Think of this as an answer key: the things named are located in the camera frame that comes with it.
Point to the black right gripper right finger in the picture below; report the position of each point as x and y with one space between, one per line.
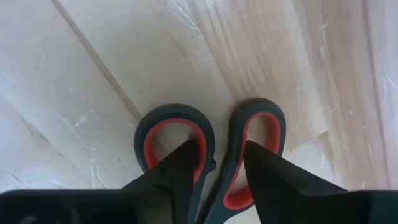
280 199

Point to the black and red scissors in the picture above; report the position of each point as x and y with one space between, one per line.
174 110

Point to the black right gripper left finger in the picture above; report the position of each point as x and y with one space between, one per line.
180 180

